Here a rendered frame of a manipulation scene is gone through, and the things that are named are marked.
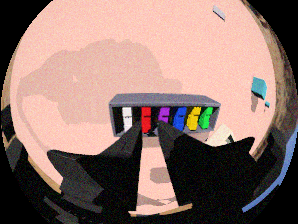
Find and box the white fuse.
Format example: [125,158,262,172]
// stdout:
[122,107,133,132]

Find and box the small teal block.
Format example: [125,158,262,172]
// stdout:
[251,76,267,100]

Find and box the purple fuse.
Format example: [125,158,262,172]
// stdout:
[157,105,170,123]

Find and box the red fuse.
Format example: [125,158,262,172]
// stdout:
[142,105,150,133]

